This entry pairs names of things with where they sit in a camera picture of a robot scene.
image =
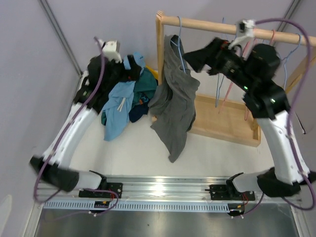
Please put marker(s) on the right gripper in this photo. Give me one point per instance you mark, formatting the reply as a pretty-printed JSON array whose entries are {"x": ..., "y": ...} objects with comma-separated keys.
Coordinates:
[{"x": 211, "y": 55}]

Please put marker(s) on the yellow plastic tray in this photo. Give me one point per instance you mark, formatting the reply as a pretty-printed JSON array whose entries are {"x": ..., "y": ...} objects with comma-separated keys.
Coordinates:
[{"x": 154, "y": 73}]

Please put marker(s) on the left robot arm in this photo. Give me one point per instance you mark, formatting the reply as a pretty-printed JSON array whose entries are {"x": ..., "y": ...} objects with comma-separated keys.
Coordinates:
[{"x": 99, "y": 79}]

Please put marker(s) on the slotted cable duct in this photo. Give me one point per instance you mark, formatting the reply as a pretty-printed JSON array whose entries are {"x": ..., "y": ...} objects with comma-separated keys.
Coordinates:
[{"x": 139, "y": 206}]

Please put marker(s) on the navy blue shorts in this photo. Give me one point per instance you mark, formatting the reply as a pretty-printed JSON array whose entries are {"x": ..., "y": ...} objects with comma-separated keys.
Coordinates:
[{"x": 137, "y": 112}]

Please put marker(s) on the wooden clothes rack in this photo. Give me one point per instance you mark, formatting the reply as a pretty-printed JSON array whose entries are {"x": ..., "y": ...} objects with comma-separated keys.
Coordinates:
[{"x": 239, "y": 124}]

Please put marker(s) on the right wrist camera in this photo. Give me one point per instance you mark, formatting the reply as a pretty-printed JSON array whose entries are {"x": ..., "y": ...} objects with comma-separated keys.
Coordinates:
[{"x": 244, "y": 32}]

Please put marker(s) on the aluminium mounting rail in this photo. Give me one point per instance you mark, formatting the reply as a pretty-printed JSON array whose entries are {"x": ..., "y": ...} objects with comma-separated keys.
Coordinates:
[{"x": 156, "y": 188}]

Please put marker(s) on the grey shorts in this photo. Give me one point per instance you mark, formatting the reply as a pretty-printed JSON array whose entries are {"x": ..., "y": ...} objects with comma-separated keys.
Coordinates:
[{"x": 173, "y": 103}]

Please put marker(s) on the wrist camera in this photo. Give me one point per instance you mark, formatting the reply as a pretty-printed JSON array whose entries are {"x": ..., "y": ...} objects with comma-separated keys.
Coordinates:
[
  {"x": 111, "y": 50},
  {"x": 244, "y": 32}
]

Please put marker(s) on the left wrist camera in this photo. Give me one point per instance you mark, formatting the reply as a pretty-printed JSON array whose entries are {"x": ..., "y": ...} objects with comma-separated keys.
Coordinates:
[{"x": 111, "y": 50}]

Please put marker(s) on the blue hanger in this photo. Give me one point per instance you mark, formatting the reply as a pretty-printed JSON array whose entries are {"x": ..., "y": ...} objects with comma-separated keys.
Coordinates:
[
  {"x": 286, "y": 58},
  {"x": 218, "y": 87},
  {"x": 178, "y": 44}
]

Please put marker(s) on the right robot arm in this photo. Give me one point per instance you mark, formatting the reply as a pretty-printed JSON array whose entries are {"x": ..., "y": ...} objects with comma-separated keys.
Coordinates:
[{"x": 268, "y": 104}]

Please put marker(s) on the light blue shorts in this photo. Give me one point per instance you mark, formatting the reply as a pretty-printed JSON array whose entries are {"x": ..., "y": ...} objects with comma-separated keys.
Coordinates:
[{"x": 118, "y": 106}]

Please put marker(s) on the dark green shorts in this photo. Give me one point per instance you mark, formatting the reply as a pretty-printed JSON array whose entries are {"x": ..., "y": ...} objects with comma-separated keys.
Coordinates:
[{"x": 146, "y": 84}]

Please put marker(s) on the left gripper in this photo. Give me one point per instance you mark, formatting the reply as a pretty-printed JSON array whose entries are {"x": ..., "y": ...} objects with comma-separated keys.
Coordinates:
[{"x": 135, "y": 70}]

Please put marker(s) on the orange teal patterned shorts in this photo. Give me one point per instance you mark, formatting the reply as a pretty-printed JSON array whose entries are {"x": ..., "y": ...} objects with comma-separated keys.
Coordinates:
[{"x": 140, "y": 98}]

